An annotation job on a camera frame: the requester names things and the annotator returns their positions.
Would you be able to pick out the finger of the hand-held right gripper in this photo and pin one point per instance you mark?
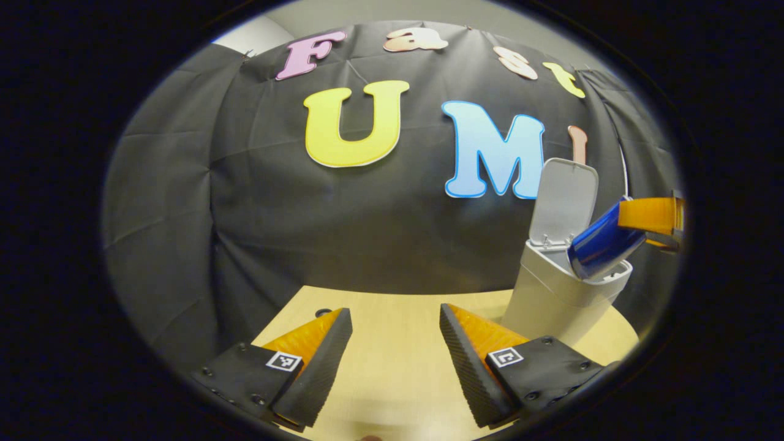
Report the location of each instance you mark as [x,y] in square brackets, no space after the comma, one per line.
[652,214]
[667,244]

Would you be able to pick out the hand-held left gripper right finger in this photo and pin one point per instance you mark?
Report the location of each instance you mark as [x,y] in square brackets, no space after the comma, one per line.
[468,373]

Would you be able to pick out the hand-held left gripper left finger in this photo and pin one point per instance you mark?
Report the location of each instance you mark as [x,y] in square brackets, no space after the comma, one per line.
[324,373]

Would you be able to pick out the white desktop garbage bin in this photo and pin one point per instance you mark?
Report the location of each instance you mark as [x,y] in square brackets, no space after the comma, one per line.
[551,294]

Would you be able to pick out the wooden desktop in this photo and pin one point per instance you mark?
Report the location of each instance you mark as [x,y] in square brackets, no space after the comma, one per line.
[392,367]

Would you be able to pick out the black backdrop cloth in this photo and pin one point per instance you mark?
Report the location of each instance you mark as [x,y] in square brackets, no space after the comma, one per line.
[245,214]

